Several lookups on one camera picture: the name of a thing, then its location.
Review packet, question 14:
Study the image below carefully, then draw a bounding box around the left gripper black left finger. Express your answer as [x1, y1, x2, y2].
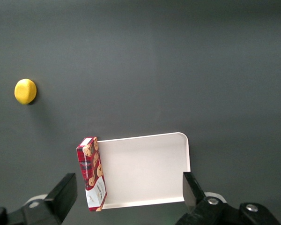
[7, 172, 78, 225]

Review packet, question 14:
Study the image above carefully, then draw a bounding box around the yellow lemon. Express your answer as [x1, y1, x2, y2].
[14, 78, 37, 105]

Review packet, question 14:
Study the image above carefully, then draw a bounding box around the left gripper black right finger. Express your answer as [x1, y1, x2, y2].
[175, 172, 243, 225]

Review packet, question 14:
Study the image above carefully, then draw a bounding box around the red cookie box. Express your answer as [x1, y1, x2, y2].
[76, 136, 108, 212]

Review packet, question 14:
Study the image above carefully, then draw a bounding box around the white rectangular tray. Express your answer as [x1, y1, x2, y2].
[97, 132, 192, 210]

